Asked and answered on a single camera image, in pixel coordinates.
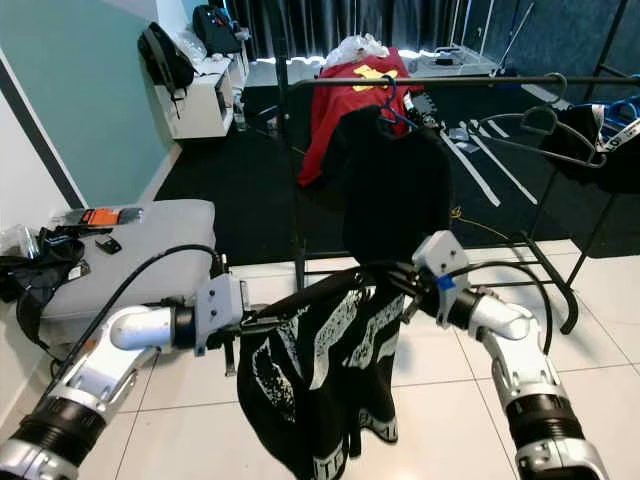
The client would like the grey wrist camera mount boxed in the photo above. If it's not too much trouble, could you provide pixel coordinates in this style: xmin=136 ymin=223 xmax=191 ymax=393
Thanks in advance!
xmin=192 ymin=272 xmax=246 ymax=353
xmin=410 ymin=230 xmax=469 ymax=321

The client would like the plain black t-shirt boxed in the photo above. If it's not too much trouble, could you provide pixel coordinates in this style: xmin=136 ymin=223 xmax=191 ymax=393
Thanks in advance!
xmin=335 ymin=105 xmax=453 ymax=263

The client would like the dark curtain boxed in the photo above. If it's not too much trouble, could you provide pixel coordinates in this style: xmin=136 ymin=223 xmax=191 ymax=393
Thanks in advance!
xmin=225 ymin=0 xmax=491 ymax=59

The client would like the black metal clothes rack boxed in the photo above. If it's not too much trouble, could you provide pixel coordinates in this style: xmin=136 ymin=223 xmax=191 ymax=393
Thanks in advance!
xmin=265 ymin=0 xmax=640 ymax=336

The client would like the dark grey clothes hanger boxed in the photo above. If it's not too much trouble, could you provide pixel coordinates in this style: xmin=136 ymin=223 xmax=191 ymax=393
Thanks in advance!
xmin=478 ymin=72 xmax=611 ymax=169

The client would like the black backpack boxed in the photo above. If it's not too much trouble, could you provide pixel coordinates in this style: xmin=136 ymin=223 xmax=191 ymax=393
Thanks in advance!
xmin=138 ymin=22 xmax=196 ymax=99

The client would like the black floor mat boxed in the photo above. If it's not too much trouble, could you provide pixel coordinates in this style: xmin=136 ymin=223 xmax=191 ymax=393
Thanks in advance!
xmin=155 ymin=60 xmax=640 ymax=263

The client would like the black strap bag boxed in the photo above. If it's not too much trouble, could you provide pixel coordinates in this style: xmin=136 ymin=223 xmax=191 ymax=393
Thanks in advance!
xmin=0 ymin=235 xmax=83 ymax=346

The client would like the orange black flat pack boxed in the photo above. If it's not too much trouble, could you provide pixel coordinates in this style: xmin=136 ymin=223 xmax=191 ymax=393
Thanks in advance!
xmin=65 ymin=205 xmax=146 ymax=229

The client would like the blue plastic hanger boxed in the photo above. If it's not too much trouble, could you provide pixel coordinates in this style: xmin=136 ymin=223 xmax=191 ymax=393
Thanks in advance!
xmin=598 ymin=95 xmax=640 ymax=129
xmin=375 ymin=72 xmax=421 ymax=131

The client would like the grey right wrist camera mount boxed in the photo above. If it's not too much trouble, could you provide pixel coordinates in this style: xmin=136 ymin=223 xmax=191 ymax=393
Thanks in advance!
xmin=410 ymin=230 xmax=469 ymax=321

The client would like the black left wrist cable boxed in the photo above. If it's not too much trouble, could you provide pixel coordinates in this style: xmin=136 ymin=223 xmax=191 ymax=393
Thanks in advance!
xmin=60 ymin=243 xmax=226 ymax=391

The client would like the black white-print garment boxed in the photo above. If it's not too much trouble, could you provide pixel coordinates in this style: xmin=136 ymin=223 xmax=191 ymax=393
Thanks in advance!
xmin=235 ymin=265 xmax=411 ymax=480

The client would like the black shorts white waistband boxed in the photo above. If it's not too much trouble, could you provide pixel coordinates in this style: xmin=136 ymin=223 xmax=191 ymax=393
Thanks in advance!
xmin=540 ymin=100 xmax=640 ymax=181

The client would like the low white shelf unit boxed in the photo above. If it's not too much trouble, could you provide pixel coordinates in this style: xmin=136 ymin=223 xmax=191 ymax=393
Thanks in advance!
xmin=160 ymin=50 xmax=246 ymax=139

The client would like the yellow cloth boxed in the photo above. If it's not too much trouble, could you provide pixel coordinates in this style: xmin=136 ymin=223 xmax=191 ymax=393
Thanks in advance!
xmin=352 ymin=63 xmax=396 ymax=93

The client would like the white plastic bag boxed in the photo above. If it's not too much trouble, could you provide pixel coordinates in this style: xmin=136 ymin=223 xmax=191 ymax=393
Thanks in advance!
xmin=322 ymin=33 xmax=391 ymax=66

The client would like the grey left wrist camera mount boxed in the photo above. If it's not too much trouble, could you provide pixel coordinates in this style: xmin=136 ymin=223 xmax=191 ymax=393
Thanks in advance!
xmin=192 ymin=272 xmax=246 ymax=353

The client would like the grey padded ottoman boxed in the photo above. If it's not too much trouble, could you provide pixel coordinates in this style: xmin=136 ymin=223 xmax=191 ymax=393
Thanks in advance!
xmin=25 ymin=198 xmax=218 ymax=351

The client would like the red cloth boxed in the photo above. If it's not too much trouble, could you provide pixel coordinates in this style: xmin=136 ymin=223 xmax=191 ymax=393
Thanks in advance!
xmin=297 ymin=48 xmax=411 ymax=188

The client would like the black bag red detail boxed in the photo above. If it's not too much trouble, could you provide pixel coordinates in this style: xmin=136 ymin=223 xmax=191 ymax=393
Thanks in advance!
xmin=192 ymin=3 xmax=241 ymax=56

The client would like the blue head mop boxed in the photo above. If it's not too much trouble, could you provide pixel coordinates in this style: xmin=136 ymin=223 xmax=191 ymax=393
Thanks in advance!
xmin=488 ymin=0 xmax=536 ymax=76

